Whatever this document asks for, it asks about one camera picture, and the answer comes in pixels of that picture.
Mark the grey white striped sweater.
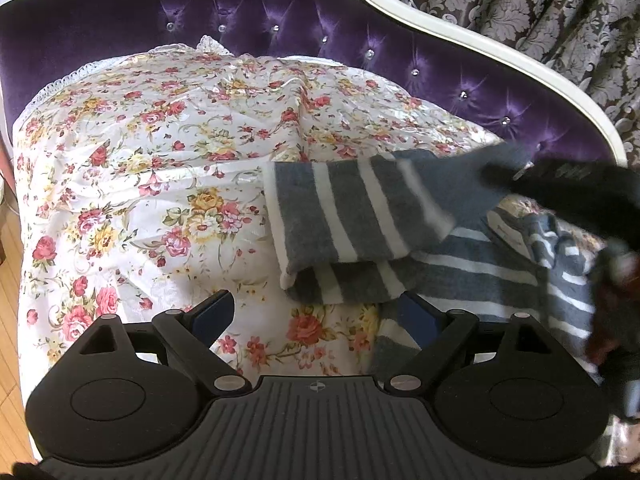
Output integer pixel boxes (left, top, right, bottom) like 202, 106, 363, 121
262, 146, 628, 387

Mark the floral bed blanket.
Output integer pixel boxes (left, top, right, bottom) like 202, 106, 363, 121
12, 36, 640, 466

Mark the person's right forearm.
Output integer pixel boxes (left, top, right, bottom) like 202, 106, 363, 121
584, 240, 640, 421

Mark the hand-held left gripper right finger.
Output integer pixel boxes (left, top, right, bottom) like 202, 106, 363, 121
382, 290, 558, 395

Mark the purple tufted headboard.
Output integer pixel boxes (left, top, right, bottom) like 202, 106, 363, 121
0, 0, 628, 171

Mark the brown patterned curtain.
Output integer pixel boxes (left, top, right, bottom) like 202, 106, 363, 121
357, 0, 640, 161

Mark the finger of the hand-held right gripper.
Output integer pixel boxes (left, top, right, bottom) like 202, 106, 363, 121
477, 159, 532, 192

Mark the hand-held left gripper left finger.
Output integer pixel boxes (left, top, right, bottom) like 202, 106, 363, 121
72, 289, 253, 396

